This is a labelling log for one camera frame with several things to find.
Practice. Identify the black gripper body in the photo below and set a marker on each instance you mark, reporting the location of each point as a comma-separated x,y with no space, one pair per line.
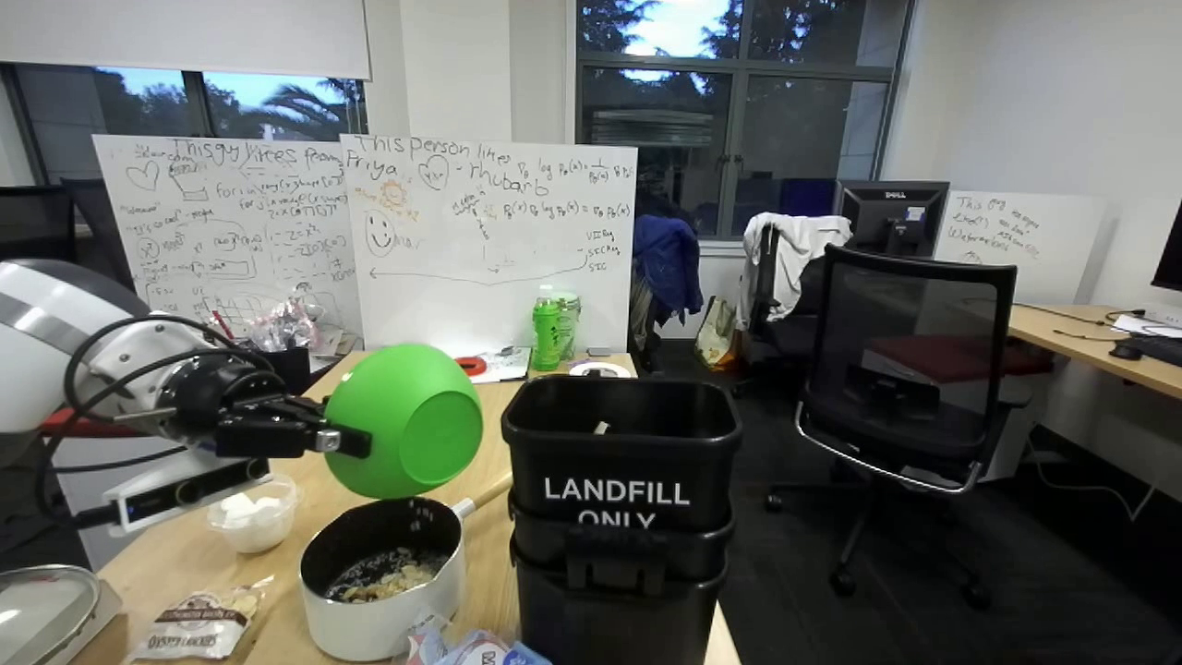
245,420

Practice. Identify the green plastic bowl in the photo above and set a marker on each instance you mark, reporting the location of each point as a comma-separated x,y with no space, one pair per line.
392,420

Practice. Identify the rice and peanut mix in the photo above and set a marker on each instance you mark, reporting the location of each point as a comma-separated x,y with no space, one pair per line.
390,573

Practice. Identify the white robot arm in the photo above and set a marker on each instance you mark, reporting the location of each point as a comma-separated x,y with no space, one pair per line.
59,336

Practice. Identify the small clear bowl white contents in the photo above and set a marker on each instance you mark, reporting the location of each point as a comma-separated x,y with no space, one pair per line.
252,520

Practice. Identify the white pot with black interior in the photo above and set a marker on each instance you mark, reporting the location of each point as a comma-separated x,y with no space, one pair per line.
372,629

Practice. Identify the crinkly clear plastic bag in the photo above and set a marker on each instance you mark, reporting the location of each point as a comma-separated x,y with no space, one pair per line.
278,320

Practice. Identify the wooden stick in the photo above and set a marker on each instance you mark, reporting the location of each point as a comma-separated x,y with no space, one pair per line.
490,496

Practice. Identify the white tray with red item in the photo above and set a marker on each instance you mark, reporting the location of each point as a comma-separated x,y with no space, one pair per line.
506,362

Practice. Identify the whiteboard with dense writing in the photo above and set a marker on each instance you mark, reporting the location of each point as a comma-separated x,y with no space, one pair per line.
223,209

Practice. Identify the small snack packet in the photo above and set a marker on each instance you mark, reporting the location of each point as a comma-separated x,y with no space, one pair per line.
198,624

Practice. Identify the whiteboard with smiley drawing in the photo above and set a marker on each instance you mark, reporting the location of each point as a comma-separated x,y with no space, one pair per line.
492,260

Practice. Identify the green wipes bottle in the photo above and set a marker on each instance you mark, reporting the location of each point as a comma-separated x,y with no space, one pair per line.
556,335

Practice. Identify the clear plastic wrap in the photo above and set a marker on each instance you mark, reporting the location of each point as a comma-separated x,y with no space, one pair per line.
472,646

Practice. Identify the white tape roll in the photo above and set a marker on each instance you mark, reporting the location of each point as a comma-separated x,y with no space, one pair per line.
601,366

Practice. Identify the black landfill bin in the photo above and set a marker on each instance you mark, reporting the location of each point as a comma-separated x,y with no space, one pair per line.
613,605
613,485

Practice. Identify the blue jacket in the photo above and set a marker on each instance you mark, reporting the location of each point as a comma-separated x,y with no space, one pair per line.
666,262

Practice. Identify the white window blind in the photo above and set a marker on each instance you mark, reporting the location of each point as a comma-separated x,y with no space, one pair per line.
186,38

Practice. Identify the white jacket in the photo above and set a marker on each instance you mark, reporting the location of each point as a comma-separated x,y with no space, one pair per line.
798,246

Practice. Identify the black mesh office chair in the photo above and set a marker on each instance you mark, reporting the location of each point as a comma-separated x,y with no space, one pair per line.
908,355

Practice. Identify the small whiteboard with writing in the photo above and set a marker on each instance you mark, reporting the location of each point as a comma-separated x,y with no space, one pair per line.
1019,243

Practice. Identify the long wooden office desk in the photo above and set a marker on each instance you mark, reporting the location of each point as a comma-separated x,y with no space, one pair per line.
1095,346

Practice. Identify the large black computer monitor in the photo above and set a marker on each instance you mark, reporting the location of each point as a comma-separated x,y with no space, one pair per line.
1167,246

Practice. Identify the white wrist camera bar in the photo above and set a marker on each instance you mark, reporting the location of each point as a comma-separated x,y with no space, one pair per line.
186,496

